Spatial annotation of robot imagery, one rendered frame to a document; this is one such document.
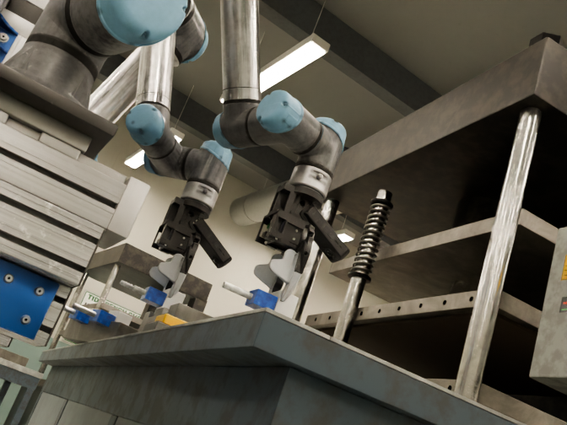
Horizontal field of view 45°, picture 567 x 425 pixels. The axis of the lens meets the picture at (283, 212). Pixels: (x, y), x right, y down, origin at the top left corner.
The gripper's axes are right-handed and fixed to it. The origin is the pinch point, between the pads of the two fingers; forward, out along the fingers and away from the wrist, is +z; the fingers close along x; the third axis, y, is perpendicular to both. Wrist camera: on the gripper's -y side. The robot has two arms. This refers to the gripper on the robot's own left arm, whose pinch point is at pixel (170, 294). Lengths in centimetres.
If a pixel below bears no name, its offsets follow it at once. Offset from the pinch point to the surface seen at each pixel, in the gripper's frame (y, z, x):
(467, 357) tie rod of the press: -72, -13, 6
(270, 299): -9.7, 0.4, 31.2
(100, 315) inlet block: 9.8, 7.4, -13.7
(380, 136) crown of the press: -70, -104, -71
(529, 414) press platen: -98, -7, 2
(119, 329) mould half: 5.5, 9.1, -10.1
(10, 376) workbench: -2, 18, -401
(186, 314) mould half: 0.3, 6.2, 19.0
